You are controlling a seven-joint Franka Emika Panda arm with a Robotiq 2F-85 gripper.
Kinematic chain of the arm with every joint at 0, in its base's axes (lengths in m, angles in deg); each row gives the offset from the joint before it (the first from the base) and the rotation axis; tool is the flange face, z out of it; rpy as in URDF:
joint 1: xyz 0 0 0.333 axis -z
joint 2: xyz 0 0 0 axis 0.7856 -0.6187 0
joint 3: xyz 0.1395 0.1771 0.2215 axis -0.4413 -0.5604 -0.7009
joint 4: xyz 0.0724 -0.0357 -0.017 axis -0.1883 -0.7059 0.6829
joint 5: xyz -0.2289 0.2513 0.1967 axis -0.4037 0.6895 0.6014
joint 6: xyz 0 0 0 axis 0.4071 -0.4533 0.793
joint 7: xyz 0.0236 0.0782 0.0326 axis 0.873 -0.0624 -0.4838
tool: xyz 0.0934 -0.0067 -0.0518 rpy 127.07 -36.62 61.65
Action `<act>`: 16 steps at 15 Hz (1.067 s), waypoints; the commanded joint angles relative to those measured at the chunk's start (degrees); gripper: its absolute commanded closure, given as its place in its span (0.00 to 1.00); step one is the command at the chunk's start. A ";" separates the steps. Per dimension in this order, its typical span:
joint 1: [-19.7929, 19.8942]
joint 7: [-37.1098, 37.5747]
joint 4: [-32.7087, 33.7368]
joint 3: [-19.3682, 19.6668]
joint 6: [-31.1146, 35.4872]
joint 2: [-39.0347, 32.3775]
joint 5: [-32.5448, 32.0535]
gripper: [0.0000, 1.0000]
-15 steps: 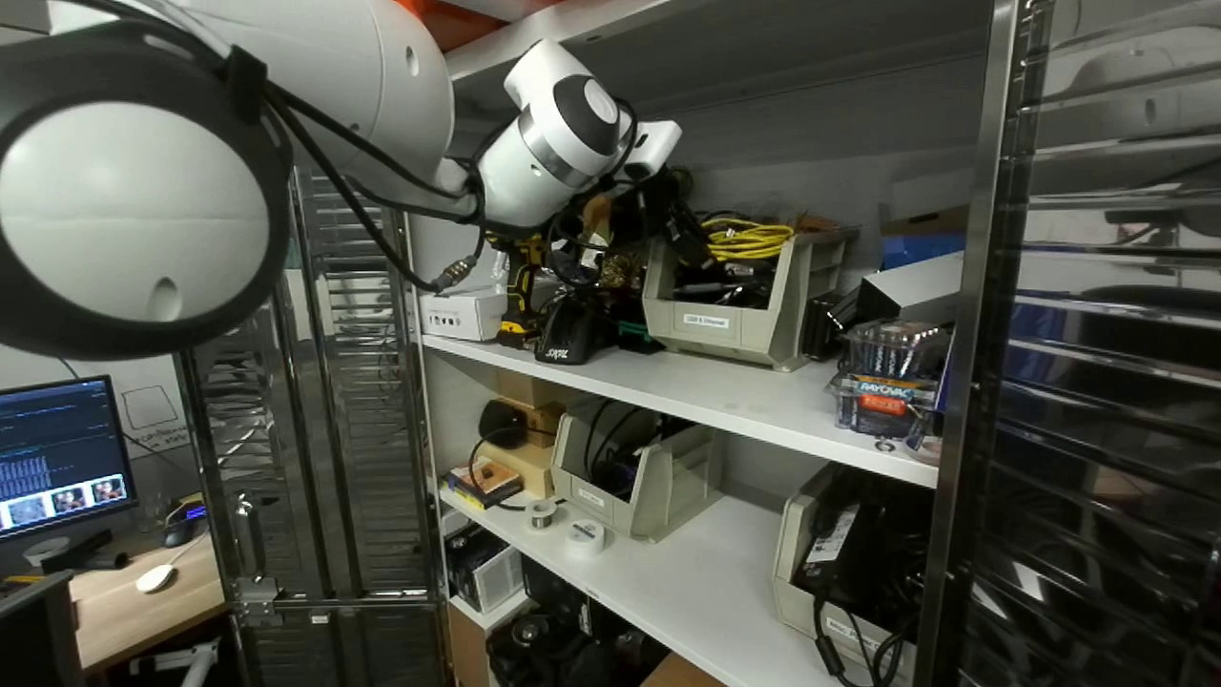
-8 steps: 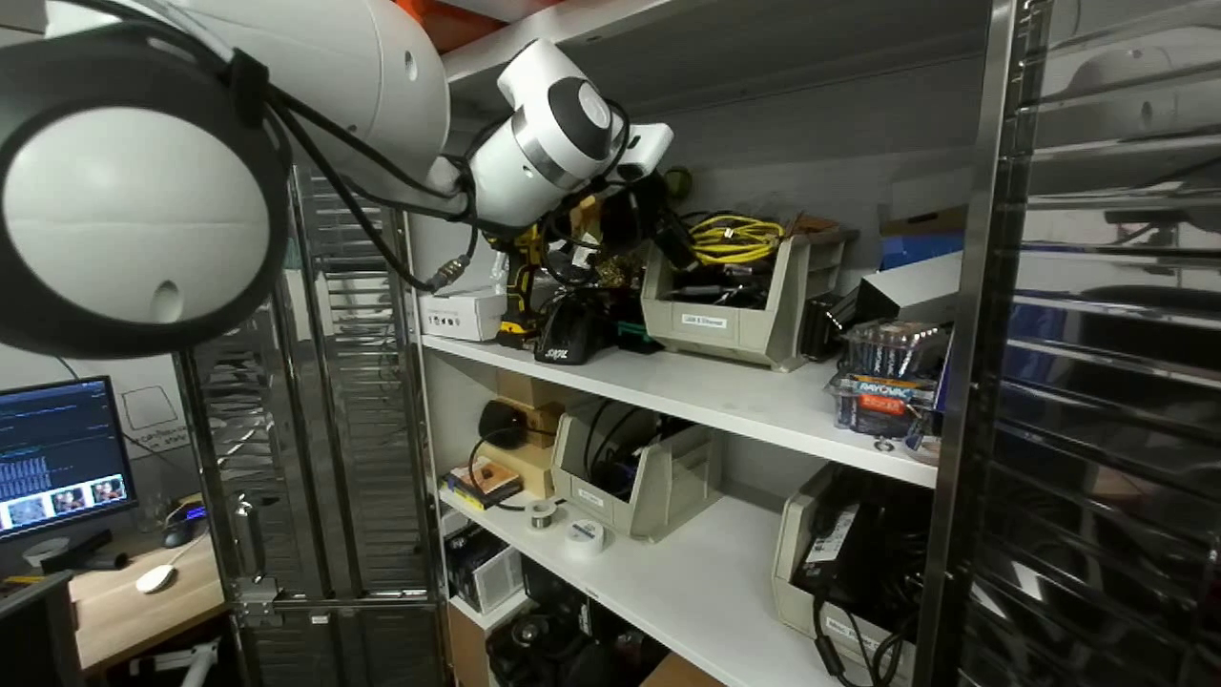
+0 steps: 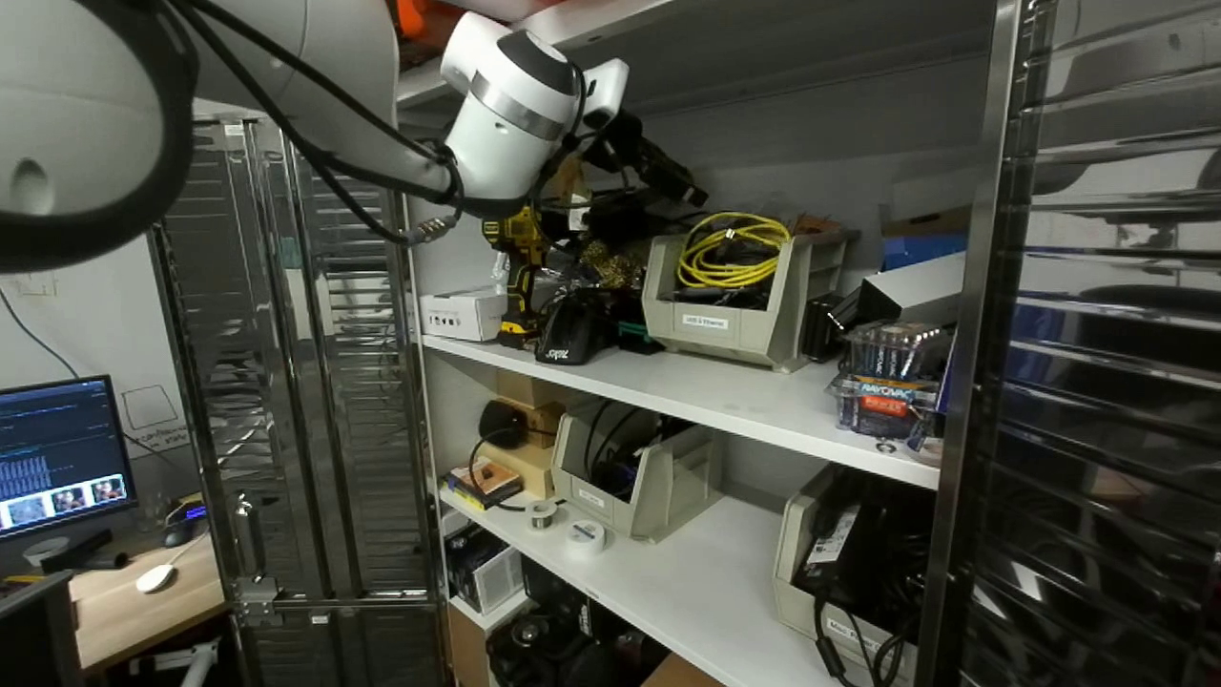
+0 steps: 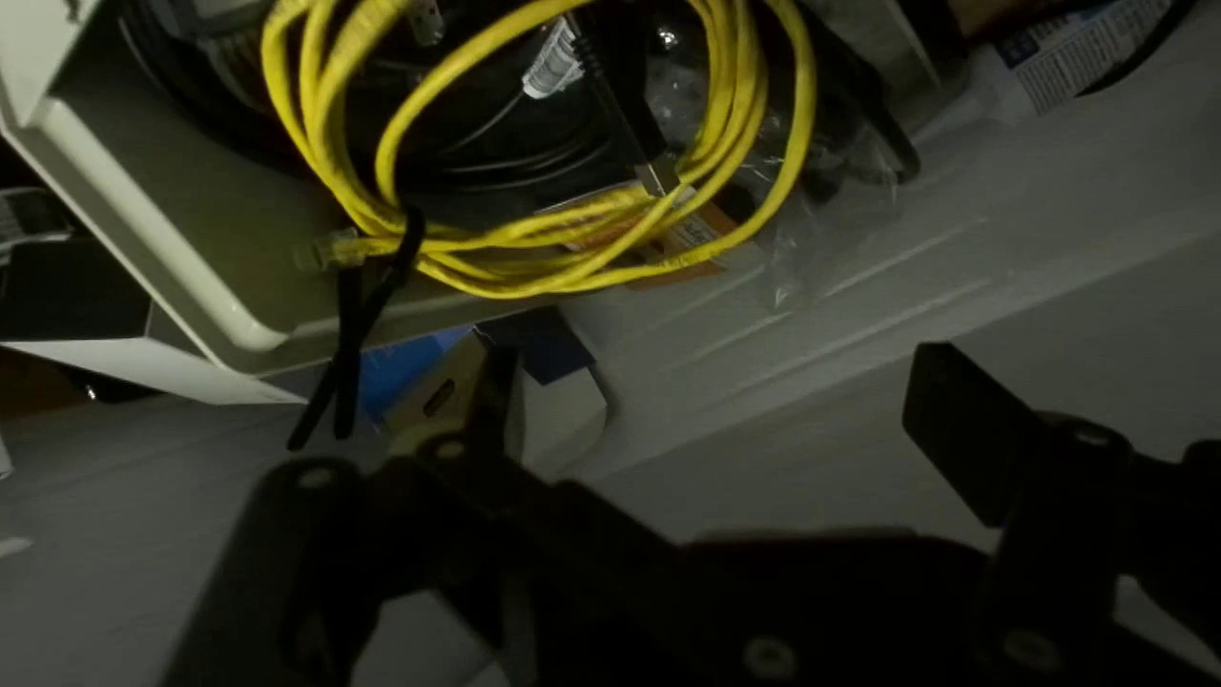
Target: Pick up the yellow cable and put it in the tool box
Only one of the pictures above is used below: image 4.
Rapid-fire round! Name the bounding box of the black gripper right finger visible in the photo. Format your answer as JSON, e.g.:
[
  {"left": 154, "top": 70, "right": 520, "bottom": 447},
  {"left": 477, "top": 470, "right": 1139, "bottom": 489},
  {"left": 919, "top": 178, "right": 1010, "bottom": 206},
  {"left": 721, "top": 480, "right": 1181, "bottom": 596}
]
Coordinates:
[{"left": 895, "top": 341, "right": 1221, "bottom": 687}]

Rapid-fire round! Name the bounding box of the white shelf unit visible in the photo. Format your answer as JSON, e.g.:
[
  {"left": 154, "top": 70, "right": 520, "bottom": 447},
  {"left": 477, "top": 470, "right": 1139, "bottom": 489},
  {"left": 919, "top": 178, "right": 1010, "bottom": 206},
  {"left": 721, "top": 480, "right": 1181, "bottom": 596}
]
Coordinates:
[{"left": 0, "top": 0, "right": 1221, "bottom": 687}]

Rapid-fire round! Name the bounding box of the black cable tie strap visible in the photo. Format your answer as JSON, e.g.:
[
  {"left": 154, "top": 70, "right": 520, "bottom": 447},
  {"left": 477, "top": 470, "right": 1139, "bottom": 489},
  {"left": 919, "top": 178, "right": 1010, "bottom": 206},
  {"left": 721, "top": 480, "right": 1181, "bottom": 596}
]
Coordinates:
[{"left": 287, "top": 206, "right": 431, "bottom": 457}]

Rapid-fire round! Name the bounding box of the yellow cable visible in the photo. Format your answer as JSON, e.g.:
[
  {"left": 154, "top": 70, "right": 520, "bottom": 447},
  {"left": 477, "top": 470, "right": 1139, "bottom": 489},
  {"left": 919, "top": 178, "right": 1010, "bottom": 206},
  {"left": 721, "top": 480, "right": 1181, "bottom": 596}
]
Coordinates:
[{"left": 255, "top": 0, "right": 819, "bottom": 306}]

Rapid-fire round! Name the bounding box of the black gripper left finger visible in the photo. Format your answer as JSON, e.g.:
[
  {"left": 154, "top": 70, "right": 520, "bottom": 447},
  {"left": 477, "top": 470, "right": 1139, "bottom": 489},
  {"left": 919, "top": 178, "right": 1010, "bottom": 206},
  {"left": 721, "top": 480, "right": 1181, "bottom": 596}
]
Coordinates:
[{"left": 161, "top": 341, "right": 528, "bottom": 687}]

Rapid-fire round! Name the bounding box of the grey plastic tool box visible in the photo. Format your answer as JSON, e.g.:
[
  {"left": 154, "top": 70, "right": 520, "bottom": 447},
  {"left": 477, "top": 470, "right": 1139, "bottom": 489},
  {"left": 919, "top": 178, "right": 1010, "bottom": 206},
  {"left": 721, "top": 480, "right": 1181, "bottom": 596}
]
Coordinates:
[{"left": 0, "top": 0, "right": 975, "bottom": 414}]

